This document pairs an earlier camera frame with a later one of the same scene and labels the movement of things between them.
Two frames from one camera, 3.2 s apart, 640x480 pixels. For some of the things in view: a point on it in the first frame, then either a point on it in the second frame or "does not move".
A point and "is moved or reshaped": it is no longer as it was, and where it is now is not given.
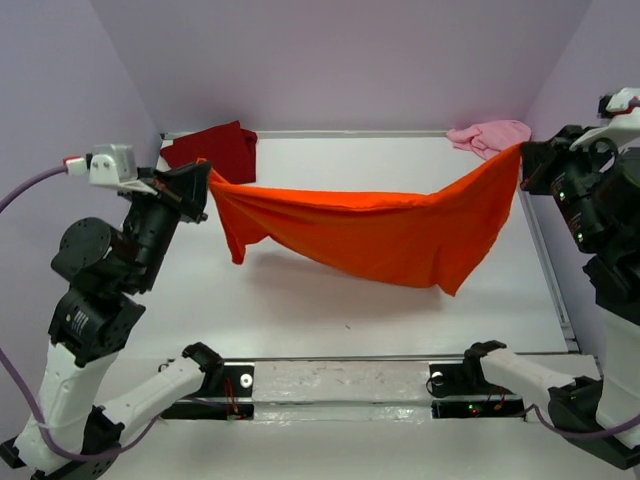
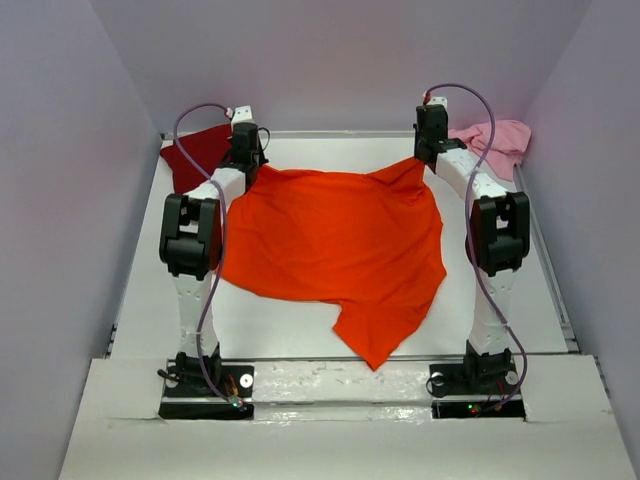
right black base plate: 462,391 does not move
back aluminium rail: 338,134 does not move
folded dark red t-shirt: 229,148 does not move
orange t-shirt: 458,238 is moved or reshaped
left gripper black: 185,187 to 261,159
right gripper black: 545,156 to 417,141
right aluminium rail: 571,339 does not move
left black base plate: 232,399 does not move
